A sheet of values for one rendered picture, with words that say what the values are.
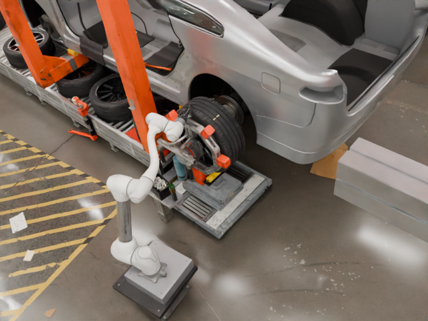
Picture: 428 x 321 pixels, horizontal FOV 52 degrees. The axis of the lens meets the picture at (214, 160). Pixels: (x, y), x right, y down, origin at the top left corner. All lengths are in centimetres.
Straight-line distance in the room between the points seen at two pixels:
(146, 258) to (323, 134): 161
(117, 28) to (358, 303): 283
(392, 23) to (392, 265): 226
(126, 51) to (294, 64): 128
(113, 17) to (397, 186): 280
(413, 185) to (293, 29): 400
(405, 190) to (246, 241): 334
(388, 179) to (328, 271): 316
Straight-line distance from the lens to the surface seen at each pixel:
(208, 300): 385
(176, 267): 358
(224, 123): 354
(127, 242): 344
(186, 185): 440
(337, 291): 389
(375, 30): 482
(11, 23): 524
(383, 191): 85
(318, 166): 467
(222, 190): 419
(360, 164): 86
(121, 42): 347
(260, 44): 327
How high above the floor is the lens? 344
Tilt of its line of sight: 46 degrees down
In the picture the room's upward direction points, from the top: 9 degrees counter-clockwise
